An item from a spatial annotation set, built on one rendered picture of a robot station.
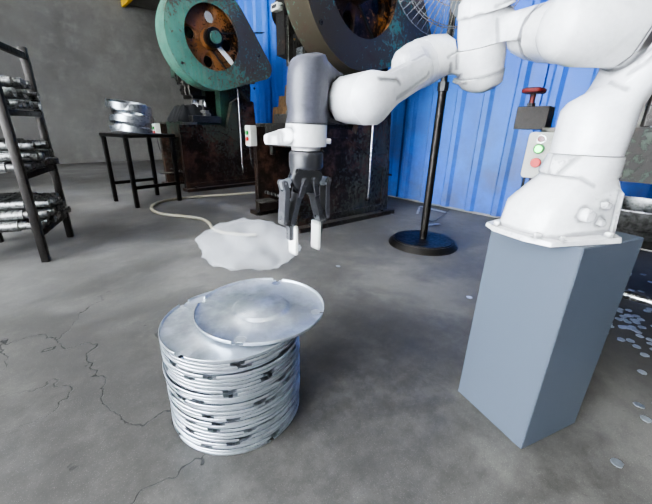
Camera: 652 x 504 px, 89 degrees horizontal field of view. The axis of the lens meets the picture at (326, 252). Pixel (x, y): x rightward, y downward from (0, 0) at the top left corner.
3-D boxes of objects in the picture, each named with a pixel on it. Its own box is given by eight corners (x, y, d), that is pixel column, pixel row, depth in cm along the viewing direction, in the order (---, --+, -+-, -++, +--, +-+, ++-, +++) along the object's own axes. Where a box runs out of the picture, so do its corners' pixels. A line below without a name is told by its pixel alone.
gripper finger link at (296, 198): (309, 179, 73) (304, 178, 72) (296, 228, 74) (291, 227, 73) (299, 177, 76) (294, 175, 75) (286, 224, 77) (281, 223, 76)
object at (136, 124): (136, 208, 259) (116, 96, 231) (109, 200, 283) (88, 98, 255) (183, 200, 289) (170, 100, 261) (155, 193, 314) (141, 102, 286)
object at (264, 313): (312, 353, 61) (312, 350, 61) (165, 338, 65) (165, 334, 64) (330, 285, 88) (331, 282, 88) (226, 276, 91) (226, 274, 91)
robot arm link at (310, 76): (369, 126, 74) (342, 125, 82) (374, 59, 70) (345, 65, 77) (299, 123, 65) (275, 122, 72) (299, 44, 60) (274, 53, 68)
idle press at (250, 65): (186, 197, 302) (156, -41, 241) (147, 183, 366) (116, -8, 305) (310, 182, 405) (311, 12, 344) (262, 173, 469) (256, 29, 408)
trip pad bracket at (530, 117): (536, 166, 109) (551, 101, 102) (505, 164, 116) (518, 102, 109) (542, 165, 113) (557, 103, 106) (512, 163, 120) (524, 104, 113)
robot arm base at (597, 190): (561, 254, 51) (589, 160, 46) (468, 223, 67) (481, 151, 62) (642, 239, 60) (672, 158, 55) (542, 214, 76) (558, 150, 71)
